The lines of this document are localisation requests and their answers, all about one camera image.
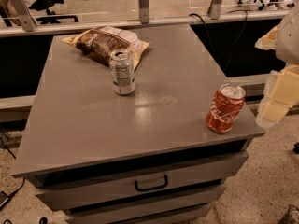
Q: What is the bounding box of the black office chair left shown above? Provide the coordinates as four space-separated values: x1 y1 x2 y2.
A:
29 0 78 24

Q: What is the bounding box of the brown chip bag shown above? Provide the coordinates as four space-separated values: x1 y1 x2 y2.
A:
62 26 150 69

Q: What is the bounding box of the black floor cable left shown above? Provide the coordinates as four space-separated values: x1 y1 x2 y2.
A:
0 131 26 212

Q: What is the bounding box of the black drawer handle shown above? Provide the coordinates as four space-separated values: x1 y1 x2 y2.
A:
134 175 168 192

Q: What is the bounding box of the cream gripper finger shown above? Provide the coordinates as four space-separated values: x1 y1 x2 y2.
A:
255 64 299 128
255 26 278 50

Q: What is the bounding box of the red coke can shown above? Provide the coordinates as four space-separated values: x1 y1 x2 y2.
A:
206 84 246 133

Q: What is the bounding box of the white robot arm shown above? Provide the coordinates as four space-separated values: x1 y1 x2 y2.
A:
255 5 299 128

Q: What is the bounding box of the silver 7up can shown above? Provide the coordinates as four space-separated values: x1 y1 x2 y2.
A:
109 49 135 95

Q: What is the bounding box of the black cable on rail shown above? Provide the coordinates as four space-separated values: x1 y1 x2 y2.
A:
188 9 249 73

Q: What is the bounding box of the grey drawer cabinet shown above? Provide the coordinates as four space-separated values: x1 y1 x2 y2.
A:
12 24 263 224

